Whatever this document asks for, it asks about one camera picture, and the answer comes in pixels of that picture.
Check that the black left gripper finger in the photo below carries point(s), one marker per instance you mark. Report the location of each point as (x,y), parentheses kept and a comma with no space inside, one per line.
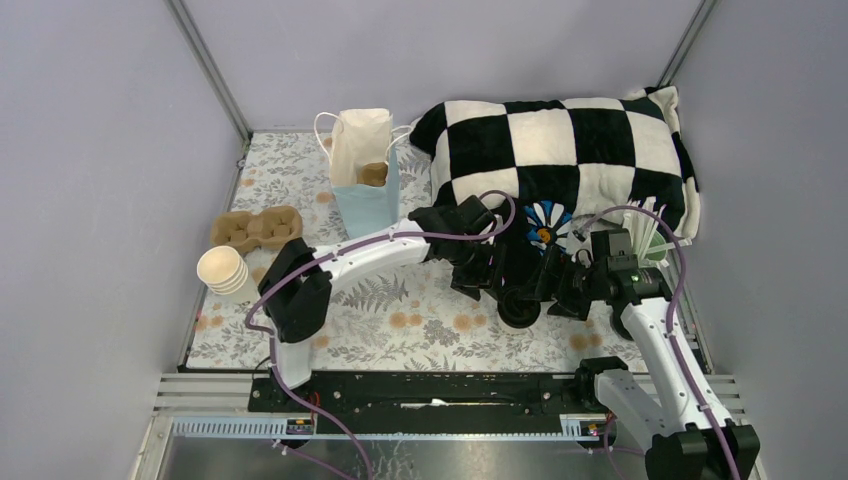
(503,265)
(474,285)

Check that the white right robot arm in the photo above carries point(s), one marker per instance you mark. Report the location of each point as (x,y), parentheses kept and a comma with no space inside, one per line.
(684,430)

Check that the white drinking straws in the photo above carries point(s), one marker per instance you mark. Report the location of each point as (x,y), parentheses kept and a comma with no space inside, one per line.
(640,225)

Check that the black plastic cup lid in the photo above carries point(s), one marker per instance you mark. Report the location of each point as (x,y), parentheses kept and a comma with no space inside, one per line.
(515,311)

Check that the black white checkered pillow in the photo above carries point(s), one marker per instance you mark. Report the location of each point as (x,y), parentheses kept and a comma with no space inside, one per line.
(586,155)

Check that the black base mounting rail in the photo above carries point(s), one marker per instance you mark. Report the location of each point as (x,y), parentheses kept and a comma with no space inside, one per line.
(430,403)

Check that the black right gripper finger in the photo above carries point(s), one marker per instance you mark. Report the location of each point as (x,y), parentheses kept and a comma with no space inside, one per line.
(575,307)
(554,267)

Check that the black cloth with daisy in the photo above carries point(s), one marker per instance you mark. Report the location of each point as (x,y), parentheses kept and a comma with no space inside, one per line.
(535,228)

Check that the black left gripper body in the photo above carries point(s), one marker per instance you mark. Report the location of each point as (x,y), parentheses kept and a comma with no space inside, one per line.
(473,252)

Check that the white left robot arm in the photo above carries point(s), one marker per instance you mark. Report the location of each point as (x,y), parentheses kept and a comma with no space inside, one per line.
(296,291)

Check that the pale green plastic cup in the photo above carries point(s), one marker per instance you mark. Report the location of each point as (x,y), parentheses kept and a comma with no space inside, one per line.
(654,249)

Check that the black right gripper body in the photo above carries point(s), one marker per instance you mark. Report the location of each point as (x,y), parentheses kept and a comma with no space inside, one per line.
(584,280)

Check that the stack of black lids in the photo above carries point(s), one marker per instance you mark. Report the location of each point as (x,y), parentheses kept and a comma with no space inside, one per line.
(617,325)

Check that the stack of white paper cups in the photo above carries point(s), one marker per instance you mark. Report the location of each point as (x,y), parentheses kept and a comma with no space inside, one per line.
(225,273)

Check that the light blue paper bag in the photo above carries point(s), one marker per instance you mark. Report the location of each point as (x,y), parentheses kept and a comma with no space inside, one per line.
(359,137)

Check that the brown cardboard cup carrier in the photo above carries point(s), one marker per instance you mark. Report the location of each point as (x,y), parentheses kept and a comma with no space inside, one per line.
(373,174)

